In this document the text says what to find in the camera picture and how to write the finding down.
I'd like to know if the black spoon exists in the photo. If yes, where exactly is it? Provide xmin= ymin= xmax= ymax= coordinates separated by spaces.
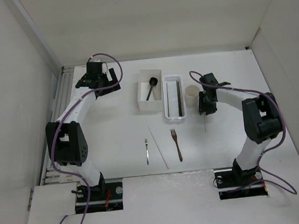
xmin=146 ymin=77 xmax=158 ymax=101

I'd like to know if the grey metal chopstick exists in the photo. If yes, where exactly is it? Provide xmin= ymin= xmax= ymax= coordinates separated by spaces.
xmin=178 ymin=81 xmax=186 ymax=118

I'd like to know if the black chopstick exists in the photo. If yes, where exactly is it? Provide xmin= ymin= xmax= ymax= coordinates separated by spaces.
xmin=163 ymin=81 xmax=169 ymax=119

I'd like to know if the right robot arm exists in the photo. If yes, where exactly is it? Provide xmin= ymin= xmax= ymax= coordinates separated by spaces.
xmin=198 ymin=73 xmax=284 ymax=188

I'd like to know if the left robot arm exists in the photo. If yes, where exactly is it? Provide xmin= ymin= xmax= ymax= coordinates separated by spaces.
xmin=45 ymin=59 xmax=123 ymax=200

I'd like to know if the beige paper cup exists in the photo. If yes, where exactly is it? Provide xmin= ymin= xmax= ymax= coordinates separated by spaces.
xmin=184 ymin=85 xmax=200 ymax=107

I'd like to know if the white perforated tray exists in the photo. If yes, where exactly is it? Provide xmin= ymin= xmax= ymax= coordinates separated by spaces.
xmin=162 ymin=75 xmax=186 ymax=123

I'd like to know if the brown wooden fork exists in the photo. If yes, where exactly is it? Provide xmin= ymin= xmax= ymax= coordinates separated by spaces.
xmin=170 ymin=129 xmax=183 ymax=162

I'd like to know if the white rectangular box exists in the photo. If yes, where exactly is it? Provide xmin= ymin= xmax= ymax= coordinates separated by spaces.
xmin=137 ymin=69 xmax=163 ymax=113

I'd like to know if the white chopstick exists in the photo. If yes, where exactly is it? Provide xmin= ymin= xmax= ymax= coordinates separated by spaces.
xmin=148 ymin=126 xmax=170 ymax=170

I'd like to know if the small silver fork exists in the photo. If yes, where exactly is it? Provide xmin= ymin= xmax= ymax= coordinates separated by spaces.
xmin=144 ymin=138 xmax=149 ymax=165

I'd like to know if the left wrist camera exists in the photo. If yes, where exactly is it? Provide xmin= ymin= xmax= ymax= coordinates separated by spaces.
xmin=93 ymin=58 xmax=103 ymax=63

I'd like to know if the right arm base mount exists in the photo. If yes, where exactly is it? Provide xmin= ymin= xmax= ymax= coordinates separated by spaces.
xmin=214 ymin=168 xmax=268 ymax=200

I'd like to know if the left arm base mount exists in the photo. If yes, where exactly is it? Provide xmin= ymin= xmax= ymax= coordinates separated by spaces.
xmin=71 ymin=180 xmax=123 ymax=214

